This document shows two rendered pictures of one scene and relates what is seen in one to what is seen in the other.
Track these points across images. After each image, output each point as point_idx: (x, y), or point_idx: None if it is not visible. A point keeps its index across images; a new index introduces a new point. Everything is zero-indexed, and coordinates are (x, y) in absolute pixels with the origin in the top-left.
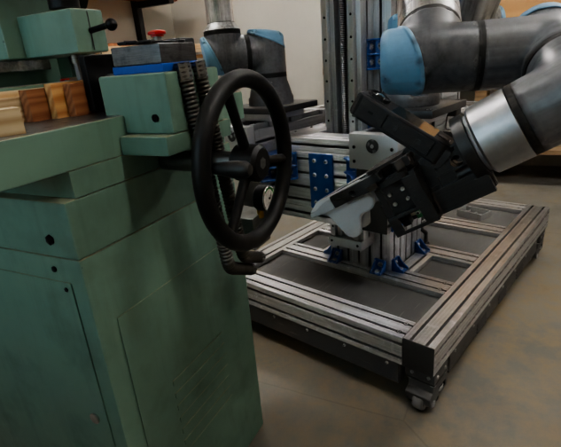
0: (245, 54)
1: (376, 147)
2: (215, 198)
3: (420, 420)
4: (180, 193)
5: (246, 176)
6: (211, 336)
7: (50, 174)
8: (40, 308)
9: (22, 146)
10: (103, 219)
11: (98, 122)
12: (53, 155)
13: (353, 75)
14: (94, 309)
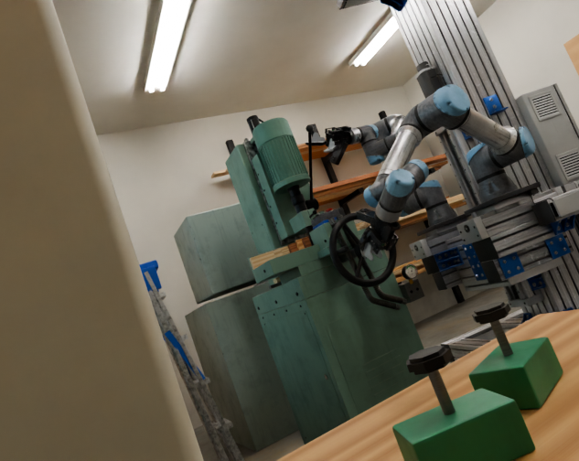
0: (414, 199)
1: (468, 229)
2: (355, 267)
3: None
4: (352, 273)
5: (345, 251)
6: (388, 348)
7: (291, 267)
8: (301, 326)
9: (281, 259)
10: (314, 284)
11: (307, 248)
12: (291, 261)
13: (475, 190)
14: (314, 319)
